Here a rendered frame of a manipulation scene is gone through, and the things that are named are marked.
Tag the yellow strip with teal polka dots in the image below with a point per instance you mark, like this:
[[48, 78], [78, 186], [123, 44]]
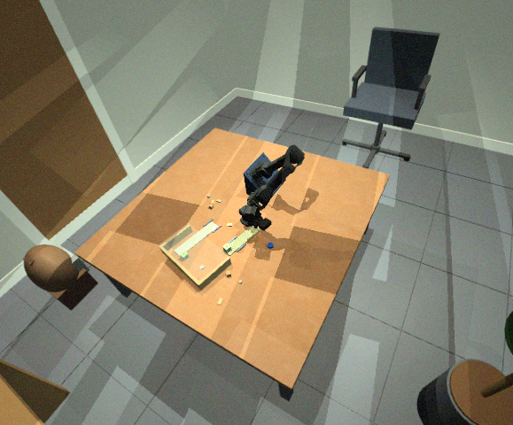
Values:
[[243, 238]]

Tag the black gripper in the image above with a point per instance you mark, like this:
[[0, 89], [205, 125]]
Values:
[[263, 224]]

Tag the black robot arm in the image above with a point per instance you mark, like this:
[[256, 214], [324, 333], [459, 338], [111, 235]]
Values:
[[263, 194]]

